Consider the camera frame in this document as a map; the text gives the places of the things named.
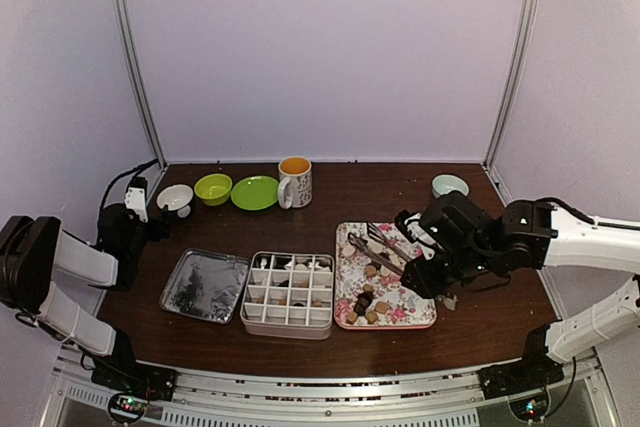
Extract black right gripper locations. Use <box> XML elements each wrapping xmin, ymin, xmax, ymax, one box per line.
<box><xmin>400</xmin><ymin>244</ymin><xmax>497</xmax><ymax>301</ymax></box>

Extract pink bunny tin lid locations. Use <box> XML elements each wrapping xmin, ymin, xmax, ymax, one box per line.
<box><xmin>159</xmin><ymin>248</ymin><xmax>250</xmax><ymax>325</ymax></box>

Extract metal tongs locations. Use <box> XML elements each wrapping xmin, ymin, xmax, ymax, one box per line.
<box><xmin>347</xmin><ymin>222</ymin><xmax>459</xmax><ymax>311</ymax></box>

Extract pink tin box with dividers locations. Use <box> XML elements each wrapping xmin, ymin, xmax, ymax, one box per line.
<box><xmin>240</xmin><ymin>251</ymin><xmax>335</xmax><ymax>341</ymax></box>

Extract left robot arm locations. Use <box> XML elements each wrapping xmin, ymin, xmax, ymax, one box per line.
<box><xmin>1</xmin><ymin>204</ymin><xmax>170</xmax><ymax>391</ymax></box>

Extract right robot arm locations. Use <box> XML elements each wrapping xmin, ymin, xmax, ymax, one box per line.
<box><xmin>395</xmin><ymin>191</ymin><xmax>639</xmax><ymax>389</ymax></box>

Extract tan Sweet chocolate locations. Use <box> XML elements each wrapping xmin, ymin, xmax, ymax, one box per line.
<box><xmin>373</xmin><ymin>301</ymin><xmax>389</xmax><ymax>314</ymax></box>

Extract white oval chocolate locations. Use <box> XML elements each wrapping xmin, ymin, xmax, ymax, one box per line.
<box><xmin>342</xmin><ymin>245</ymin><xmax>355</xmax><ymax>257</ymax></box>

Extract white black bowl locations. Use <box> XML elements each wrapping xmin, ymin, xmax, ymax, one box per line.
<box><xmin>156</xmin><ymin>184</ymin><xmax>195</xmax><ymax>219</ymax></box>

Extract pale blue ceramic bowl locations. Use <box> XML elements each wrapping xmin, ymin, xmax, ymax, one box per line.
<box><xmin>431</xmin><ymin>174</ymin><xmax>470</xmax><ymax>198</ymax></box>

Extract green bowl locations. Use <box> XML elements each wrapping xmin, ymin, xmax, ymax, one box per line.
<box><xmin>194</xmin><ymin>173</ymin><xmax>233</xmax><ymax>207</ymax></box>

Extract green plate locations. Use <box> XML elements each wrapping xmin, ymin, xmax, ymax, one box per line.
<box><xmin>231</xmin><ymin>175</ymin><xmax>279</xmax><ymax>211</ymax></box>

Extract floral pink tray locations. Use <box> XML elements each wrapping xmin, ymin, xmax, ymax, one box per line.
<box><xmin>334</xmin><ymin>222</ymin><xmax>437</xmax><ymax>331</ymax></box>

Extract white mug with orange inside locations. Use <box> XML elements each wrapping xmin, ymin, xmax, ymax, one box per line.
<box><xmin>277</xmin><ymin>157</ymin><xmax>313</xmax><ymax>209</ymax></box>

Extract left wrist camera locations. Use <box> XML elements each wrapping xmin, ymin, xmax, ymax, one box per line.
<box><xmin>124</xmin><ymin>176</ymin><xmax>149</xmax><ymax>223</ymax></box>

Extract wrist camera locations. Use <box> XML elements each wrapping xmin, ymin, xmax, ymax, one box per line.
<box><xmin>124</xmin><ymin>176</ymin><xmax>149</xmax><ymax>223</ymax></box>
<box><xmin>394</xmin><ymin>210</ymin><xmax>437</xmax><ymax>260</ymax></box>

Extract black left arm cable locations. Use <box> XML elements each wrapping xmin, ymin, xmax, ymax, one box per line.
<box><xmin>97</xmin><ymin>159</ymin><xmax>160</xmax><ymax>218</ymax></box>

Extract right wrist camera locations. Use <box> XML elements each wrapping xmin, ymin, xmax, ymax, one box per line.
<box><xmin>394</xmin><ymin>210</ymin><xmax>437</xmax><ymax>260</ymax></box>

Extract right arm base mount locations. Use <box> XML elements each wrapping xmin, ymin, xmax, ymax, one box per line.
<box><xmin>477</xmin><ymin>324</ymin><xmax>564</xmax><ymax>424</ymax></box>

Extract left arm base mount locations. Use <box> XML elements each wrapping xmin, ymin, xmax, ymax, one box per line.
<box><xmin>89</xmin><ymin>331</ymin><xmax>178</xmax><ymax>426</ymax></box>

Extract front aluminium rail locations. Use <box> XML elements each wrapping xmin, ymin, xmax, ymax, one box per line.
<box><xmin>35</xmin><ymin>356</ymin><xmax>622</xmax><ymax>426</ymax></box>

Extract left aluminium frame post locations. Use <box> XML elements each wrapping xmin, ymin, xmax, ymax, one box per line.
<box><xmin>113</xmin><ymin>0</ymin><xmax>167</xmax><ymax>169</ymax></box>

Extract aluminium frame post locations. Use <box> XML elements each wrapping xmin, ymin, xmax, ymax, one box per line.
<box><xmin>113</xmin><ymin>0</ymin><xmax>167</xmax><ymax>169</ymax></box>
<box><xmin>483</xmin><ymin>0</ymin><xmax>539</xmax><ymax>171</ymax></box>

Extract right aluminium frame post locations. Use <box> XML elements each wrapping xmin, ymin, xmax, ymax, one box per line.
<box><xmin>483</xmin><ymin>0</ymin><xmax>539</xmax><ymax>171</ymax></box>

